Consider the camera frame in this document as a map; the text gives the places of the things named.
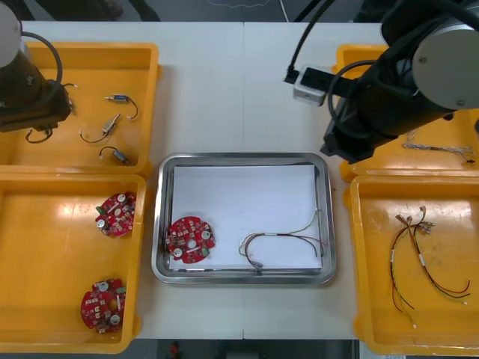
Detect round red circuit board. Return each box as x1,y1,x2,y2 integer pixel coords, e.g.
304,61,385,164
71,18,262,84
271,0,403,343
80,277,126,335
165,215,219,265
94,191,137,239

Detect white label metal solenoid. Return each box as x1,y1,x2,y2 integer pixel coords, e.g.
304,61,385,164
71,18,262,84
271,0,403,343
79,113,123,144

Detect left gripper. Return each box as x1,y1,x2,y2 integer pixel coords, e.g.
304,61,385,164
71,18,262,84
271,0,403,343
0,80,73,133

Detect yellow-orange plastic bin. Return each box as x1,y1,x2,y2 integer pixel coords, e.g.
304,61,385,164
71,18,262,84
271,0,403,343
343,174,479,357
334,43,479,181
0,41,162,177
0,174,147,355

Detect red black green-yellow wire harness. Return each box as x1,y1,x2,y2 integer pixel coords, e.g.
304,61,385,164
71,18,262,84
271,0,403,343
238,208,329,271

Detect steel tray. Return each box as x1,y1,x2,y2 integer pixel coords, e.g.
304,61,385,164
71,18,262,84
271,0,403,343
150,151,337,286

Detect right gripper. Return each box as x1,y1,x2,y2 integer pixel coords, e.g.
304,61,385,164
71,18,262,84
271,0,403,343
320,111,398,165

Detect grey white twisted wire harness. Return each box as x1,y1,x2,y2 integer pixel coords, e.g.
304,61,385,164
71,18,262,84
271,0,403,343
401,129,477,166

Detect red black yellow wire harness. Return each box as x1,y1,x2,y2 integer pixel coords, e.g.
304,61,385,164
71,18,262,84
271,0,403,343
405,206,472,305
388,214,437,330

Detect white paper sheet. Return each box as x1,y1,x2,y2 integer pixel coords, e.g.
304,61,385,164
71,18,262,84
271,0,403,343
170,163,324,271

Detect blue label metal solenoid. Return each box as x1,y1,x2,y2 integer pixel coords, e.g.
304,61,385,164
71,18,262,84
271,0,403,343
98,146,135,167
104,93,139,121

